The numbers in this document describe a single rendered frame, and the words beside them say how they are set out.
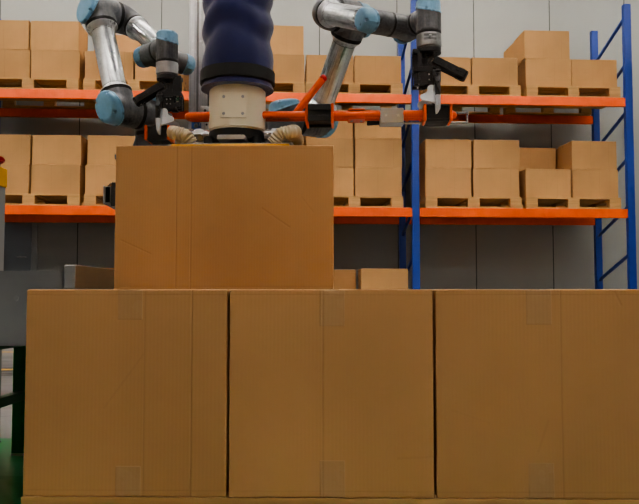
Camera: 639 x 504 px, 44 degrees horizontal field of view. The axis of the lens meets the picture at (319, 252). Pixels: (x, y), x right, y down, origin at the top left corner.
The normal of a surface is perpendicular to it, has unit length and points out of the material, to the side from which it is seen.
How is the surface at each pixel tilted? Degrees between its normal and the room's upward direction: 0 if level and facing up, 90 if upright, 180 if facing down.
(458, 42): 90
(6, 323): 90
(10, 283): 90
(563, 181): 90
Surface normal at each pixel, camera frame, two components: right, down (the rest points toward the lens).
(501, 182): 0.06, -0.06
